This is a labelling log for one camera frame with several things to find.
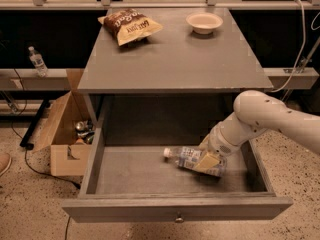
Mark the cardboard box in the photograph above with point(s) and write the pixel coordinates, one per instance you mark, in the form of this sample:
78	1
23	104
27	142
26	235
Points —
68	155

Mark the black table leg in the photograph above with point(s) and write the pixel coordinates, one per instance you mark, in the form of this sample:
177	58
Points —
25	140

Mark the cans in cardboard box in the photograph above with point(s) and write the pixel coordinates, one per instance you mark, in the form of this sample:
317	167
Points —
84	132

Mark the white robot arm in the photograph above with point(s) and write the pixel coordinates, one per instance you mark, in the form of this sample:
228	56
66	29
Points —
255	112

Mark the metal drawer knob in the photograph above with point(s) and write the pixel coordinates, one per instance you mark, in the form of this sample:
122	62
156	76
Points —
179	219

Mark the tan shoe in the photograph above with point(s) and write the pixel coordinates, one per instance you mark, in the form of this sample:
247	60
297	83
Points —
5	163

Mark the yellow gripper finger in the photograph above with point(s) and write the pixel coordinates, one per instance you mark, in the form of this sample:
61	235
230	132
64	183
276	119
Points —
204	143
208	161

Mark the white bowl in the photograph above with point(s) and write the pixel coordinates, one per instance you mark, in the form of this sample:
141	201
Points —
204	23

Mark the brown chip bag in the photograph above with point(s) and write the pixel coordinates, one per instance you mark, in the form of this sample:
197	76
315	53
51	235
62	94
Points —
129	25

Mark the clear water bottle on ledge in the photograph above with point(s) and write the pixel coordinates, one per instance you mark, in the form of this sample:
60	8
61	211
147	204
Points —
38	62

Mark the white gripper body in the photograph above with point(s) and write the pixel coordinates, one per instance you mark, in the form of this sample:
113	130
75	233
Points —
219	144

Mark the blue label plastic bottle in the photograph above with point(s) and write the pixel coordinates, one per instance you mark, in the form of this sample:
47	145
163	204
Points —
187	157

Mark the grey cabinet counter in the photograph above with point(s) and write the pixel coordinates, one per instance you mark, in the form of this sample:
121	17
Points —
173	60

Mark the open grey drawer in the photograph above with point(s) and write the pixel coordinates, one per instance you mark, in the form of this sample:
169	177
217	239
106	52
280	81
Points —
129	180

